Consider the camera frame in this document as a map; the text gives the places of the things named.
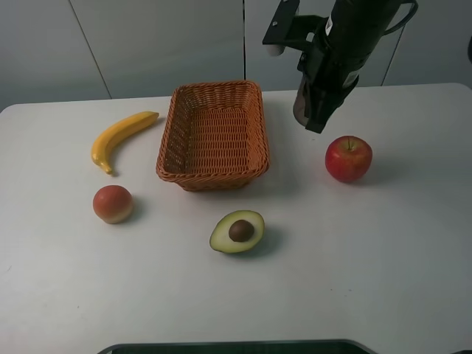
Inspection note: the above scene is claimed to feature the red apple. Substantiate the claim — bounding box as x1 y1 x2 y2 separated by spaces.
324 136 372 183

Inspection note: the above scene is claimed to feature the brown wicker basket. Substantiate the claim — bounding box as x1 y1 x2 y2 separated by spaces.
156 80 270 192

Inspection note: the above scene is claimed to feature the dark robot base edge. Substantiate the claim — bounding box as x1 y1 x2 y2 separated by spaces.
100 339 375 353

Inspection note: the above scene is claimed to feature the yellow banana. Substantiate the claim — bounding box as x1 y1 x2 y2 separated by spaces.
91 111 159 175

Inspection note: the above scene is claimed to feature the halved avocado with pit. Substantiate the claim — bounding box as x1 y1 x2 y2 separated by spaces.
209 210 265 254

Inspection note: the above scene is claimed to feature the red orange peach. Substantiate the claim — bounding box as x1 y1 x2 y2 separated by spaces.
92 185 134 224

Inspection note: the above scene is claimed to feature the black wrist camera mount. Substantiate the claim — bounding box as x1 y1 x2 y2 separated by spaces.
263 0 327 56

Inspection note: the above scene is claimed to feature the translucent grey plastic cup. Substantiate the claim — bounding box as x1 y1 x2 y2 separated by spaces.
293 75 313 131

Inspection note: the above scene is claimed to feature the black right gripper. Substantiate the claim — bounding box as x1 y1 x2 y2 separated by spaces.
301 1 400 133

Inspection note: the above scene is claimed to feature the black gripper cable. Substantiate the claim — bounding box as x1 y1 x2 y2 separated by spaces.
383 0 420 37

